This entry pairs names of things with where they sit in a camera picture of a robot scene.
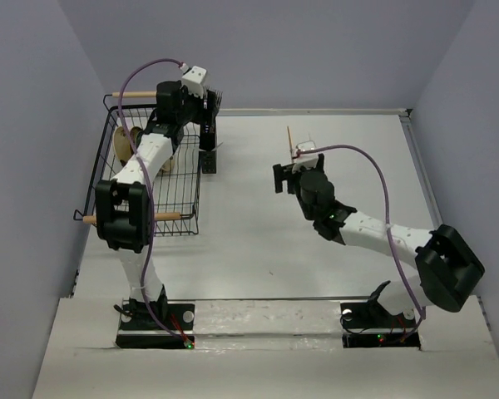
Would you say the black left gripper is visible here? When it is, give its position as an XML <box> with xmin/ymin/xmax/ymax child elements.
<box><xmin>175</xmin><ymin>81</ymin><xmax>219</xmax><ymax>127</ymax></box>

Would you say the orange wooden chopstick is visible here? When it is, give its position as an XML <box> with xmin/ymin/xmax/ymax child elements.
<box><xmin>286</xmin><ymin>126</ymin><xmax>295</xmax><ymax>160</ymax></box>

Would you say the black fork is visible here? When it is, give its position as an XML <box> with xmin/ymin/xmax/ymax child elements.
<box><xmin>207</xmin><ymin>88</ymin><xmax>223</xmax><ymax>115</ymax></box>

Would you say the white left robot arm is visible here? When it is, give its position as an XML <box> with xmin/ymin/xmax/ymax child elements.
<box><xmin>95</xmin><ymin>77</ymin><xmax>218</xmax><ymax>328</ymax></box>

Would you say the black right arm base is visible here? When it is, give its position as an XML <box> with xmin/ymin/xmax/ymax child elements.
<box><xmin>339</xmin><ymin>302</ymin><xmax>421</xmax><ymax>349</ymax></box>

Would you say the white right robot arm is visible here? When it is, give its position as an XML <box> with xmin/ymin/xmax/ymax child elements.
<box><xmin>272</xmin><ymin>154</ymin><xmax>486</xmax><ymax>326</ymax></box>

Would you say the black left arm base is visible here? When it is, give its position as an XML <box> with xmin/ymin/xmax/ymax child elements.
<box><xmin>113</xmin><ymin>302</ymin><xmax>195</xmax><ymax>350</ymax></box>

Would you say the yellow brown plate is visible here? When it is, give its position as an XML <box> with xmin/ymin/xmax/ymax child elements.
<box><xmin>130</xmin><ymin>126</ymin><xmax>142</xmax><ymax>147</ymax></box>

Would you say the black perforated utensil caddy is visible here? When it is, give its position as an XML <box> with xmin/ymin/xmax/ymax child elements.
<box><xmin>199</xmin><ymin>113</ymin><xmax>217</xmax><ymax>175</ymax></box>

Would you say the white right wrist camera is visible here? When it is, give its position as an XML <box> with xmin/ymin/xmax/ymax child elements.
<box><xmin>291</xmin><ymin>140</ymin><xmax>318</xmax><ymax>173</ymax></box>

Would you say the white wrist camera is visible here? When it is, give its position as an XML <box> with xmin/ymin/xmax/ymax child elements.
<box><xmin>291</xmin><ymin>140</ymin><xmax>318</xmax><ymax>173</ymax></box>
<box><xmin>180</xmin><ymin>63</ymin><xmax>208</xmax><ymax>98</ymax></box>

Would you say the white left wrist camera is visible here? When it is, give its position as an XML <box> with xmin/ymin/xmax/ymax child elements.
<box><xmin>180</xmin><ymin>63</ymin><xmax>208</xmax><ymax>98</ymax></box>

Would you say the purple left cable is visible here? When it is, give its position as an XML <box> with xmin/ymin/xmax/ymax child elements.
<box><xmin>116</xmin><ymin>58</ymin><xmax>192</xmax><ymax>344</ymax></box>

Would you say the black wire dish rack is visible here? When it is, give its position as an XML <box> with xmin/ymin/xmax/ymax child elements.
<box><xmin>73</xmin><ymin>94</ymin><xmax>201</xmax><ymax>237</ymax></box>

